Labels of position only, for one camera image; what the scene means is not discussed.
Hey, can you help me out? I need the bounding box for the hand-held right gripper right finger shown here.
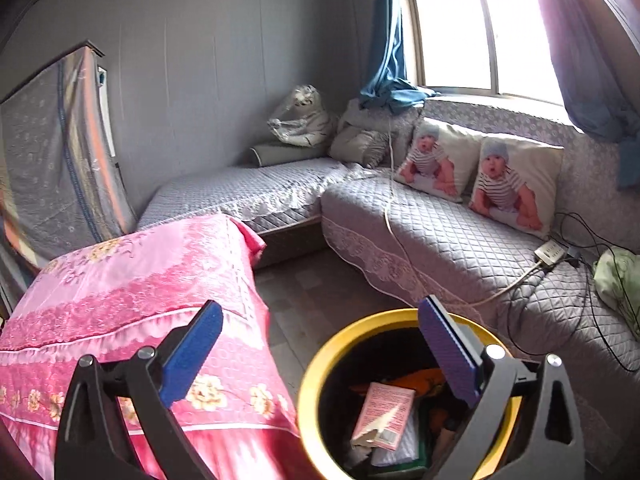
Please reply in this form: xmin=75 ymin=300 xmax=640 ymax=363
xmin=417 ymin=295 xmax=586 ymax=480

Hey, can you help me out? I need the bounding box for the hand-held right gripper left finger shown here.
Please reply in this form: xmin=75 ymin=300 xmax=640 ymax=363
xmin=54 ymin=300 xmax=224 ymax=480

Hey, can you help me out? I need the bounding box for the orange snack wrapper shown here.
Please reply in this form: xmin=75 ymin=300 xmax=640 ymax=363
xmin=350 ymin=369 xmax=446 ymax=396

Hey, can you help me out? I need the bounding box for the orange fruit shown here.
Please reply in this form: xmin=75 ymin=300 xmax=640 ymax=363
xmin=427 ymin=405 xmax=453 ymax=433

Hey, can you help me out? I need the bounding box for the small printed cardboard box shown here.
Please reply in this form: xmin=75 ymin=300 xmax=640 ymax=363
xmin=350 ymin=381 xmax=417 ymax=453

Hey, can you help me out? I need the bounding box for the white green tissue packet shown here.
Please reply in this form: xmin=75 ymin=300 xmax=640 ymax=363
xmin=370 ymin=410 xmax=421 ymax=467

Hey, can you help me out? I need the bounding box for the pink floral tablecloth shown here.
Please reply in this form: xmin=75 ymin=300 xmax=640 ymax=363
xmin=0 ymin=214 xmax=301 ymax=480

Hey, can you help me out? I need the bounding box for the grey quilted corner sofa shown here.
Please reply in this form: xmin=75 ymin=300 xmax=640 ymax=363
xmin=137 ymin=97 xmax=640 ymax=461

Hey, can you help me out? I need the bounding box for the white power strip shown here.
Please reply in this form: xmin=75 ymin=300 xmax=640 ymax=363
xmin=534 ymin=240 xmax=566 ymax=265

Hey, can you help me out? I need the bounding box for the baby print pillow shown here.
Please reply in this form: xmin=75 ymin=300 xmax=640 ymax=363
xmin=467 ymin=135 xmax=565 ymax=241
xmin=392 ymin=117 xmax=483 ymax=203

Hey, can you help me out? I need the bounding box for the light green cloth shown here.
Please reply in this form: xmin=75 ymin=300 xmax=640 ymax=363
xmin=592 ymin=247 xmax=640 ymax=326

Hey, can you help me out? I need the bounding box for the grey bolster pillow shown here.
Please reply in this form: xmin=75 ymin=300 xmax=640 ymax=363
xmin=250 ymin=142 xmax=331 ymax=167

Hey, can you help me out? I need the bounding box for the grey fringed cushion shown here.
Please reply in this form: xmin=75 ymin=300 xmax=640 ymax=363
xmin=328 ymin=127 xmax=388 ymax=168

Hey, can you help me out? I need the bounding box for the bundled grey quilted cover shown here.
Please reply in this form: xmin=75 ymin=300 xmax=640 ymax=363
xmin=340 ymin=97 xmax=423 ymax=136

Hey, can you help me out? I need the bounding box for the blue cloth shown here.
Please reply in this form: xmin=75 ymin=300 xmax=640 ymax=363
xmin=617 ymin=142 xmax=640 ymax=188

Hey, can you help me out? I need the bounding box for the plush tiger in plastic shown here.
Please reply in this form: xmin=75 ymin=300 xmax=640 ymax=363
xmin=267 ymin=84 xmax=333 ymax=148

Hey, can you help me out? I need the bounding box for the window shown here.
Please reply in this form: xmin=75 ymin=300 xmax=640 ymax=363
xmin=400 ymin=0 xmax=568 ymax=106

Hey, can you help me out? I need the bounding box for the blue curtain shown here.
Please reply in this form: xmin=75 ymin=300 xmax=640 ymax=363
xmin=359 ymin=0 xmax=441 ymax=113

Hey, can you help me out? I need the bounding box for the purple grey curtain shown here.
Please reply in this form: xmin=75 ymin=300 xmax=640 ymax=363
xmin=522 ymin=0 xmax=640 ymax=143

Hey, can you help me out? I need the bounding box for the black power cable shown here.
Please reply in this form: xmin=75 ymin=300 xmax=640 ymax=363
xmin=550 ymin=212 xmax=640 ymax=371

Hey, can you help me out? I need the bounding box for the white cable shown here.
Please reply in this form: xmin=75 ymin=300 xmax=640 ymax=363
xmin=382 ymin=110 xmax=546 ymax=311

